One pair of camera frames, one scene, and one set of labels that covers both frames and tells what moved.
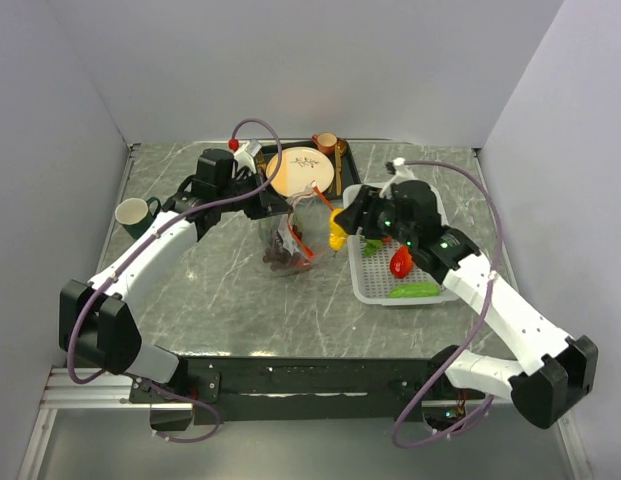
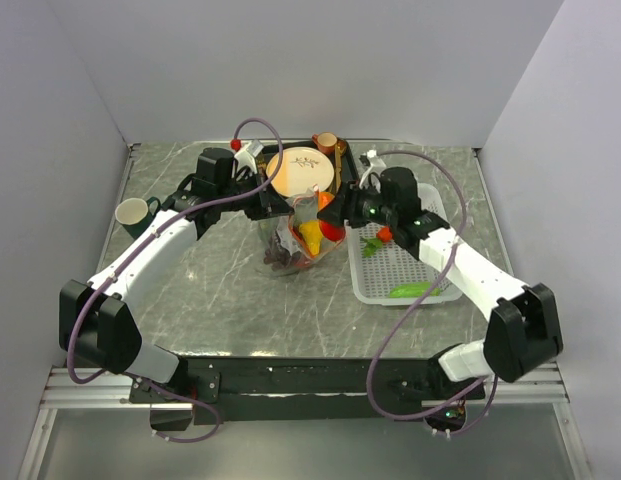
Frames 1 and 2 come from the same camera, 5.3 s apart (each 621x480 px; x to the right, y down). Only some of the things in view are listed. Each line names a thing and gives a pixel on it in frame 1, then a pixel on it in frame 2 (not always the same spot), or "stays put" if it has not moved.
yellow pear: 337,235 to 312,234
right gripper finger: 367,194 to 346,190
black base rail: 301,390 stays put
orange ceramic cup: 325,142 stays put
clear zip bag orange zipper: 292,242 stays put
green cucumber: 407,290 stays put
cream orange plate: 299,167 stays put
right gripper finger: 351,218 to 334,211
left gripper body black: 256,206 stays put
